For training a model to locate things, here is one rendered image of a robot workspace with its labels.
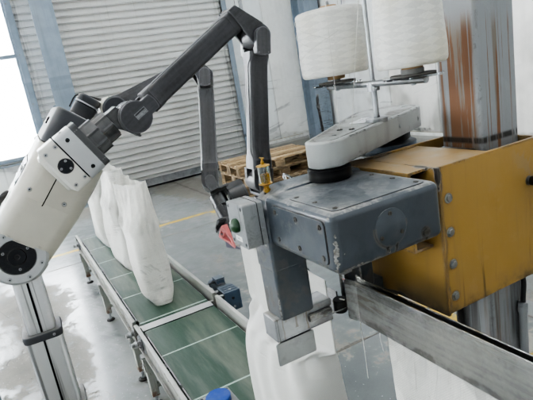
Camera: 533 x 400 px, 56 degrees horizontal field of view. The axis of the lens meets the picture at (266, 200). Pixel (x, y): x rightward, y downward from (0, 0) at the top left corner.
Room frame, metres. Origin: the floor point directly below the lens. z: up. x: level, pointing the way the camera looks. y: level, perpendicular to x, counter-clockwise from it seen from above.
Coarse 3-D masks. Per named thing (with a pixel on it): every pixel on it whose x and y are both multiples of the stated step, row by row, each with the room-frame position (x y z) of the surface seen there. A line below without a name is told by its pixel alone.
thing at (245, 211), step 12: (228, 204) 0.99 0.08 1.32; (240, 204) 0.95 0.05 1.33; (252, 204) 0.94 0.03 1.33; (228, 216) 1.00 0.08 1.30; (240, 216) 0.94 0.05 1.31; (252, 216) 0.94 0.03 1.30; (240, 228) 0.95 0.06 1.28; (252, 228) 0.94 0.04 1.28; (264, 228) 0.95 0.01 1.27; (252, 240) 0.94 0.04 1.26; (264, 240) 0.95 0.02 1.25
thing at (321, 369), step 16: (256, 256) 1.43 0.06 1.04; (256, 272) 1.46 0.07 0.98; (256, 288) 1.50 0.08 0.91; (320, 288) 1.16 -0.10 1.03; (256, 304) 1.51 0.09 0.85; (256, 320) 1.44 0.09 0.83; (256, 336) 1.39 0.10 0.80; (320, 336) 1.19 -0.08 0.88; (256, 352) 1.38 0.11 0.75; (272, 352) 1.28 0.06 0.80; (320, 352) 1.18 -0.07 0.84; (256, 368) 1.41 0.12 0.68; (272, 368) 1.27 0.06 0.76; (288, 368) 1.22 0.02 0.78; (304, 368) 1.19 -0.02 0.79; (320, 368) 1.19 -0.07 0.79; (336, 368) 1.21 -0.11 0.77; (256, 384) 1.43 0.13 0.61; (272, 384) 1.29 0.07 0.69; (288, 384) 1.22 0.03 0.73; (304, 384) 1.18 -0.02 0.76; (320, 384) 1.18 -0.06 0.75; (336, 384) 1.19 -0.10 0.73
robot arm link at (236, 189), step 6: (210, 180) 1.66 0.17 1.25; (216, 180) 1.66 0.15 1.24; (240, 180) 1.68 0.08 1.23; (210, 186) 1.65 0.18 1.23; (216, 186) 1.65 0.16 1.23; (222, 186) 1.67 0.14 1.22; (228, 186) 1.67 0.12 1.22; (234, 186) 1.67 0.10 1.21; (240, 186) 1.67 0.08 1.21; (210, 192) 1.65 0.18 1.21; (234, 192) 1.65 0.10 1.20; (240, 192) 1.66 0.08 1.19; (246, 192) 1.66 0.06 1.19
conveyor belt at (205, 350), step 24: (216, 312) 2.48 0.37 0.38; (168, 336) 2.30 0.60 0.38; (192, 336) 2.26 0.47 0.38; (216, 336) 2.22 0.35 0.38; (240, 336) 2.18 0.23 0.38; (168, 360) 2.07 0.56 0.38; (192, 360) 2.04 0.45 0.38; (216, 360) 2.00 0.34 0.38; (240, 360) 1.97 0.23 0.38; (192, 384) 1.85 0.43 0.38; (216, 384) 1.82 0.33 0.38; (240, 384) 1.79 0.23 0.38
